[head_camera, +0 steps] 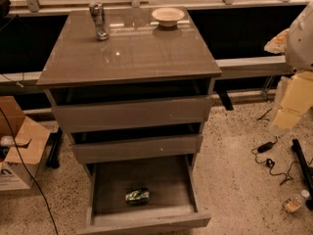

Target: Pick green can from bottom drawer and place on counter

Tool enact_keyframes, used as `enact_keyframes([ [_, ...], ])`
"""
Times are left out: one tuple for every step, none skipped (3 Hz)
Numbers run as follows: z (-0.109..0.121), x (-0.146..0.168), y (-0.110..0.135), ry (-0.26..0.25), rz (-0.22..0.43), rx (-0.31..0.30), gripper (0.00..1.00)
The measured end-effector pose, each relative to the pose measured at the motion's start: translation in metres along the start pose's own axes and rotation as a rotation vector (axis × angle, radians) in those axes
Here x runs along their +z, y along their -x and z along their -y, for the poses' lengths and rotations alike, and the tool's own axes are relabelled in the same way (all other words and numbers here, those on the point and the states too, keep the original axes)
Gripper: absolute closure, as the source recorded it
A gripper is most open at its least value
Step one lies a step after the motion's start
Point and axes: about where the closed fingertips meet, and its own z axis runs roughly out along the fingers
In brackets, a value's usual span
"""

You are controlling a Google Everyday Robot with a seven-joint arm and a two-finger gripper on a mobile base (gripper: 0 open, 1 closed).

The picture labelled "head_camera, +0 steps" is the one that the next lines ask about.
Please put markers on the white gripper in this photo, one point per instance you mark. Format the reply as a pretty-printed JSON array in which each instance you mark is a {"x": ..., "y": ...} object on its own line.
[{"x": 300, "y": 46}]

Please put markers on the crushed green can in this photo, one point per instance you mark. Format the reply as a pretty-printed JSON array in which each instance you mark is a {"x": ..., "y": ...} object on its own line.
[{"x": 137, "y": 196}]

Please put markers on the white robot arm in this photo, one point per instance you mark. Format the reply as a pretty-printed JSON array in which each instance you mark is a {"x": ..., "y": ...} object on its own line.
[{"x": 299, "y": 49}]

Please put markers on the grey open bottom drawer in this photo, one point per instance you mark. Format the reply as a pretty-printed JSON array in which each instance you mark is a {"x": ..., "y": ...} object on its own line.
[{"x": 172, "y": 206}]

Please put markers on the grey drawer cabinet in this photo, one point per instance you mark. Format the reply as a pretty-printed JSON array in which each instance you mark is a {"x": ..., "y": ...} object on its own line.
[{"x": 140, "y": 61}]

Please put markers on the grey middle drawer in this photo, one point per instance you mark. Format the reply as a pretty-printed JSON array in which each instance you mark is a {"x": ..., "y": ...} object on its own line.
[{"x": 137, "y": 149}]

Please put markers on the grey top drawer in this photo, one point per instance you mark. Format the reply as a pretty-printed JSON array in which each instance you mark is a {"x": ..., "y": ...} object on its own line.
[{"x": 110, "y": 116}]

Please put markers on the silver metal can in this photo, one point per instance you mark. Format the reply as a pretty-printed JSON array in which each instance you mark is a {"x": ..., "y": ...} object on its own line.
[{"x": 97, "y": 13}]

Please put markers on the black metal bar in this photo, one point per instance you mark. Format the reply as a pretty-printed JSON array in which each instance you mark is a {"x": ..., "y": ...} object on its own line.
[{"x": 307, "y": 171}]

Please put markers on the clear plastic bottle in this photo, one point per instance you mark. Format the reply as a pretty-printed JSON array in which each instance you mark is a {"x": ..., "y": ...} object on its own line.
[{"x": 296, "y": 201}]

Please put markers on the white ceramic bowl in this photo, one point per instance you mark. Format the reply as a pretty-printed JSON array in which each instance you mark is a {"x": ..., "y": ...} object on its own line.
[{"x": 168, "y": 17}]

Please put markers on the black stand leg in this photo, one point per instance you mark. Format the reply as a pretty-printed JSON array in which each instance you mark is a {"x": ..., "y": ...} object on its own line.
[{"x": 54, "y": 143}]

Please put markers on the brown cardboard box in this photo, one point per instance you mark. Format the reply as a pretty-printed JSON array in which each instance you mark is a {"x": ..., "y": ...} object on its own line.
[{"x": 25, "y": 139}]

